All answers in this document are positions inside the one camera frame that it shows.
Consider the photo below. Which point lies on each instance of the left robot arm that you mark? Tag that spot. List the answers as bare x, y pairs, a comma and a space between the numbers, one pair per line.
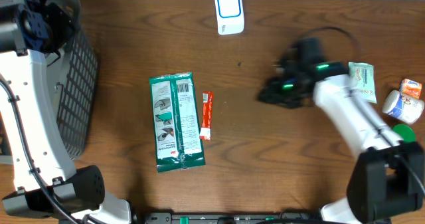
47, 182

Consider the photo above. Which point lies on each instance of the green lid jar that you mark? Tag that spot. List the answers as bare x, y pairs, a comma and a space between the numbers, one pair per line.
405, 132

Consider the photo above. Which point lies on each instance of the orange Kleenex tissue pack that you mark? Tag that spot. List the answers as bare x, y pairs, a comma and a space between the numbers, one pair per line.
411, 88

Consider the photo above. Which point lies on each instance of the red snack package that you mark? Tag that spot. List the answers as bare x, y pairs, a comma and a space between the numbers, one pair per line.
205, 133

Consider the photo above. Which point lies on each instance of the grey plastic shopping basket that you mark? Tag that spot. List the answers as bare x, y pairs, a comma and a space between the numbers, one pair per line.
52, 28

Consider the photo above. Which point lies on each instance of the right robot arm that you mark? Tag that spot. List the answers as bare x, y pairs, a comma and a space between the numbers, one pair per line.
387, 179

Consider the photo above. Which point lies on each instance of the white round tub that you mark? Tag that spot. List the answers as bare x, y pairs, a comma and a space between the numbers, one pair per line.
403, 107

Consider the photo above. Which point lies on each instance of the white barcode scanner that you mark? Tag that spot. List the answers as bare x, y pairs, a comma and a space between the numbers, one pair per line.
229, 16

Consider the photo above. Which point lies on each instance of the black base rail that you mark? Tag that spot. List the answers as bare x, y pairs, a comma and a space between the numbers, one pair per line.
217, 218

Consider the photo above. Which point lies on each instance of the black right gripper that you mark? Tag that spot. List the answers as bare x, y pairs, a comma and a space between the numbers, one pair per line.
276, 95

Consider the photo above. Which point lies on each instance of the green white wipes pack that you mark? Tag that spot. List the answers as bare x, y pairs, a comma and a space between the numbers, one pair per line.
362, 76

